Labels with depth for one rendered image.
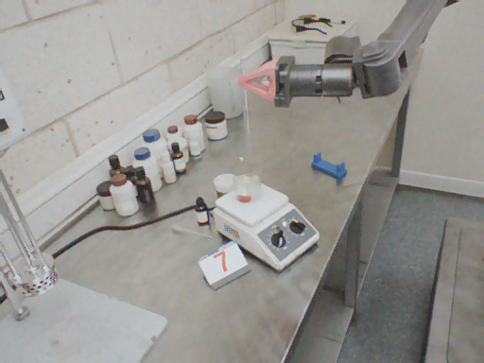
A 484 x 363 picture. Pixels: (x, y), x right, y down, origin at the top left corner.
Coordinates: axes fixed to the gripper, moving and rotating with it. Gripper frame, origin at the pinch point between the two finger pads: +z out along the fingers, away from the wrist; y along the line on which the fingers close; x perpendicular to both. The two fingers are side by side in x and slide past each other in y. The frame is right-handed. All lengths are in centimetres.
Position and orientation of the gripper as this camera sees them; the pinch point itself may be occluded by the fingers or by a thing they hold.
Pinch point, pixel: (243, 80)
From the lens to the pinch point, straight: 81.1
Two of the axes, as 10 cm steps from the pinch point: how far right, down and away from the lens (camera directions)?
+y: -2.3, 5.2, -8.2
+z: -9.7, -0.5, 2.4
